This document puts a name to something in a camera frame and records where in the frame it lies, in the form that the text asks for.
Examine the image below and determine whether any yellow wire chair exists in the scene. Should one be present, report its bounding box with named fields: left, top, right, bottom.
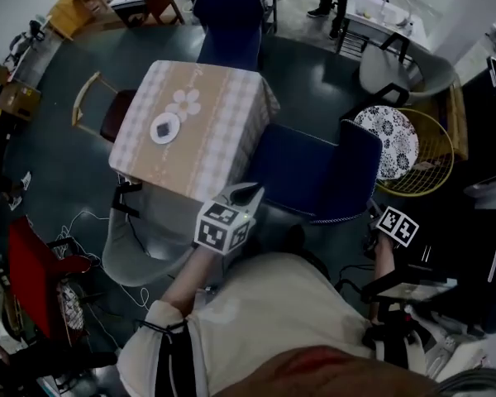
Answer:
left=374, top=79, right=470, bottom=199

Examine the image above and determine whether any table with checked tablecloth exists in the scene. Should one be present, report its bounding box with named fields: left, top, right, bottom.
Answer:
left=108, top=59, right=282, bottom=203

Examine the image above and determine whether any red armchair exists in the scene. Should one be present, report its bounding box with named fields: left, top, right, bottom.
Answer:
left=7, top=215, right=93, bottom=341

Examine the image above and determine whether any white cable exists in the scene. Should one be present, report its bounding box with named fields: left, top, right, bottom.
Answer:
left=56, top=208, right=150, bottom=310

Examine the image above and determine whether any light wooden desk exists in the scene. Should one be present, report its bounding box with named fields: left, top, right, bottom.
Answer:
left=48, top=0, right=124, bottom=41

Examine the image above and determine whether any white desk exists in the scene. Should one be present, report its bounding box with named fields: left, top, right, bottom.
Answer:
left=341, top=0, right=436, bottom=54

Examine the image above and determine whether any black cable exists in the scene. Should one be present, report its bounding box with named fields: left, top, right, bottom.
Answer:
left=125, top=216, right=150, bottom=261

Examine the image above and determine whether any cardboard box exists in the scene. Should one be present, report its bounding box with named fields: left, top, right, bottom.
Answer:
left=0, top=81, right=43, bottom=122

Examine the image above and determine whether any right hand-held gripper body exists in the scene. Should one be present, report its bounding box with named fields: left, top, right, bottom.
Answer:
left=364, top=206, right=421, bottom=260

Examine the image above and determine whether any person's left forearm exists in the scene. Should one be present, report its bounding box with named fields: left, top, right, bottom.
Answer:
left=163, top=248, right=217, bottom=318

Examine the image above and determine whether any person's right forearm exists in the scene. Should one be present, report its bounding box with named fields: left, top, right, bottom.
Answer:
left=370, top=240, right=398, bottom=302

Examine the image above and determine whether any dark seat wooden chair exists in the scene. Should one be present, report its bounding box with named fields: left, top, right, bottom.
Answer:
left=72, top=70, right=140, bottom=145

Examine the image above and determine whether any black shoulder strap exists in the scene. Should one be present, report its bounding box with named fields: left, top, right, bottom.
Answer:
left=155, top=323, right=200, bottom=397
left=370, top=341, right=415, bottom=372

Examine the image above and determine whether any person's torso in white shirt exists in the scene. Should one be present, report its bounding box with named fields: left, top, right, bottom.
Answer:
left=117, top=252, right=430, bottom=397

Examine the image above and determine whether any floral cushion in yellow basket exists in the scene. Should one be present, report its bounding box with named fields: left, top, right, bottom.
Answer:
left=55, top=278, right=88, bottom=347

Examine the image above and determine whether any black flat device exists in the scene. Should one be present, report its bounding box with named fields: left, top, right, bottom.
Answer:
left=360, top=270, right=460, bottom=306

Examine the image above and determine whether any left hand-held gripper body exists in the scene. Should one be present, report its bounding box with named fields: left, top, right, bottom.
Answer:
left=193, top=194, right=258, bottom=257

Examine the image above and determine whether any white round plate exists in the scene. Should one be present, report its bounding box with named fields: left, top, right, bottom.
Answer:
left=149, top=112, right=181, bottom=146

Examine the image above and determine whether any black mount with red button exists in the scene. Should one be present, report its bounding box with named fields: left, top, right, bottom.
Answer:
left=362, top=304, right=423, bottom=347

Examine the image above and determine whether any person's black shoe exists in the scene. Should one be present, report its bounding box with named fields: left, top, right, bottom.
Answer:
left=286, top=224, right=308, bottom=250

